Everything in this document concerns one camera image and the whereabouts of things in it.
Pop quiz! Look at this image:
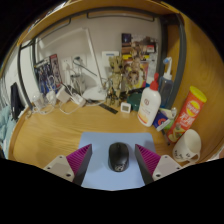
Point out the blue robot model kit box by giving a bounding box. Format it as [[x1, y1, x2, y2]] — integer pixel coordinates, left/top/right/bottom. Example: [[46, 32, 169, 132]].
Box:
[[33, 53, 63, 96]]

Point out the small blue red box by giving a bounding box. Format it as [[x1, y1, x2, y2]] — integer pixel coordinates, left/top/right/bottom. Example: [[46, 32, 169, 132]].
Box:
[[152, 110, 172, 132]]

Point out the white mug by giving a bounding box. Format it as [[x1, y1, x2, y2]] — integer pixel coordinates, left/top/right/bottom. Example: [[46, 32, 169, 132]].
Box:
[[172, 128, 203, 164]]

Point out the light blue mouse pad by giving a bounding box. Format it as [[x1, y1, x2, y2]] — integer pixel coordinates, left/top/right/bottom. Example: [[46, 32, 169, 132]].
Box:
[[77, 131, 157, 192]]

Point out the colourful cardboard box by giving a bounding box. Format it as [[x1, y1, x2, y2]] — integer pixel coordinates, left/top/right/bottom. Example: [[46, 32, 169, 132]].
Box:
[[121, 32, 158, 88]]

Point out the small white desk clock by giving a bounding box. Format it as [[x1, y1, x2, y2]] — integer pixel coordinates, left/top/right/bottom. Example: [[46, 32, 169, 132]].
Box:
[[120, 101, 133, 114]]

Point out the grey metal frame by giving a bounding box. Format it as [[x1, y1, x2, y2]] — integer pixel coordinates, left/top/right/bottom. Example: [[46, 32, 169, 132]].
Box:
[[16, 8, 187, 112]]

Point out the blue white spray bottle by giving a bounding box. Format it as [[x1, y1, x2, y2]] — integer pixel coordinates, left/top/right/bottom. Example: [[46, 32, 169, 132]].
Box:
[[158, 56, 174, 109]]

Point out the dark green box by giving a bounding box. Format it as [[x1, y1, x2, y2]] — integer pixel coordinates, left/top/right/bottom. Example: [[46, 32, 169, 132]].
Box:
[[128, 91, 144, 112]]

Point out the teal blanket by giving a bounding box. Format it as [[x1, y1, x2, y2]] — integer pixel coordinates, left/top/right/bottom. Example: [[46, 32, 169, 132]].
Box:
[[0, 105, 16, 158]]

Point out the white charger block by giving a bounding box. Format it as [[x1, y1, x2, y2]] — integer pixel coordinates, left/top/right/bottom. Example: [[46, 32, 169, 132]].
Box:
[[55, 85, 71, 104], [71, 94, 86, 107]]

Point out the white cable tangle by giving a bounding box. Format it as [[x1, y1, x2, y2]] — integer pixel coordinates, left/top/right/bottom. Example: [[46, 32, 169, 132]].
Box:
[[26, 74, 108, 116]]

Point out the red yellow chips can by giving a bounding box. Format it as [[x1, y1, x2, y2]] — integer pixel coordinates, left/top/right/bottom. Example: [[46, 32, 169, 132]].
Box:
[[166, 85, 208, 144]]

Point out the white desk lamp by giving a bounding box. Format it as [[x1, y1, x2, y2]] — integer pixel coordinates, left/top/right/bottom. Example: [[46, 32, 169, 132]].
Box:
[[35, 27, 108, 102]]

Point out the white wall socket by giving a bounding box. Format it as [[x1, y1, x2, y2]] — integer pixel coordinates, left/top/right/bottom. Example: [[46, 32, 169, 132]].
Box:
[[101, 50, 120, 64]]

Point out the black backpack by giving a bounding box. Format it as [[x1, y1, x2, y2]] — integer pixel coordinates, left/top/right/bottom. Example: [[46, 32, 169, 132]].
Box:
[[9, 82, 26, 122]]

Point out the black computer mouse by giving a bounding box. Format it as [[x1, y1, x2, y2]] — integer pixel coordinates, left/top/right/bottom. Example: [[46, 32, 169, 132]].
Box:
[[108, 142, 130, 173]]

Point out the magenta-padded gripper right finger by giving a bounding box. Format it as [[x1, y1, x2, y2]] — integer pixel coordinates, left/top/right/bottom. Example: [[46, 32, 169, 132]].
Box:
[[134, 143, 183, 185]]

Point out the white red-capped lotion bottle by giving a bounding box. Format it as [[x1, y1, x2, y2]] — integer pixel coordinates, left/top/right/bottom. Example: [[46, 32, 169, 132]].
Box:
[[137, 73, 162, 128]]

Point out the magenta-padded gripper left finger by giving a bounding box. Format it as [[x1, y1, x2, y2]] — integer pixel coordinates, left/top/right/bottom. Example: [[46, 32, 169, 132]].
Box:
[[43, 143, 93, 187]]

